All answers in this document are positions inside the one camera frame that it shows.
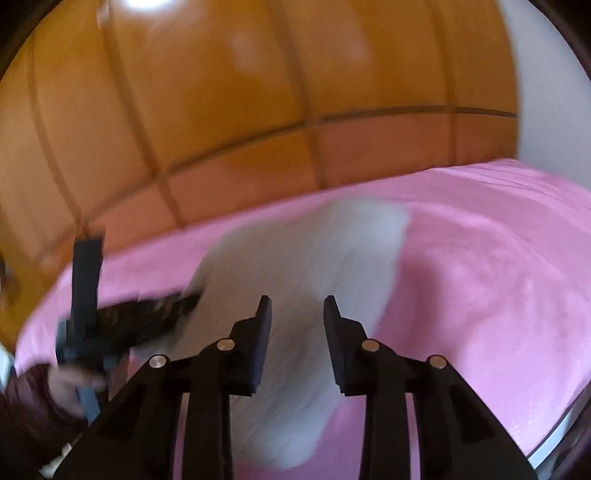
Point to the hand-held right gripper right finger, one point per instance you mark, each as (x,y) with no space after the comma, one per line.
(334,341)

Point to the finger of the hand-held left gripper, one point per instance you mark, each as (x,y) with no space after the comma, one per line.
(147,314)

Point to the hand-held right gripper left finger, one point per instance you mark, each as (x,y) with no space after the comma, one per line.
(258,341)

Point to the white knit sweater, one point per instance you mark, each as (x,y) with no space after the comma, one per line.
(304,277)

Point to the person's left forearm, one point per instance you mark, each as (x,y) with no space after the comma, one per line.
(32,415)

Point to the person's left hand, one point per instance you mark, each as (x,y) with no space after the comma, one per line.
(64,383)

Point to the pink blanket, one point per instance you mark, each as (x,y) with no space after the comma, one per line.
(485,277)

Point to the wooden panelled headboard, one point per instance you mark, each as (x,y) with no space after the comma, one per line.
(231,92)

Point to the white bed frame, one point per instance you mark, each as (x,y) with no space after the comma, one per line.
(554,438)

